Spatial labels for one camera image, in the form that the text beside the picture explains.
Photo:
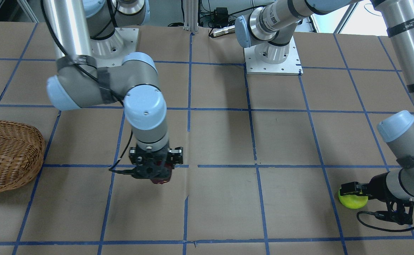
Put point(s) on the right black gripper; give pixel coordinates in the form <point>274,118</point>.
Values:
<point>176,156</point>

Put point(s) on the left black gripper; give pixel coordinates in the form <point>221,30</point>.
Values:
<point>378,188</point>

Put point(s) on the dark red apple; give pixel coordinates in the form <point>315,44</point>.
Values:
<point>163,174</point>

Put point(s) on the green apple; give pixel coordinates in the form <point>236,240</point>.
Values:
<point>352,201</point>

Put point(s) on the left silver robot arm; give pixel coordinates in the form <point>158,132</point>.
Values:
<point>272,26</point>

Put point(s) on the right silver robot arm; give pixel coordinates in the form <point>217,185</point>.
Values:
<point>96,66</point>

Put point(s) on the wicker basket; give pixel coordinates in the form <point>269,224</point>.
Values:
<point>22,149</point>

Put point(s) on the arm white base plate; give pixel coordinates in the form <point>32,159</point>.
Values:
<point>117,46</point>
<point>274,58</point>

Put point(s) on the aluminium frame post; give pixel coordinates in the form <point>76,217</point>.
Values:
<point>190,15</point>

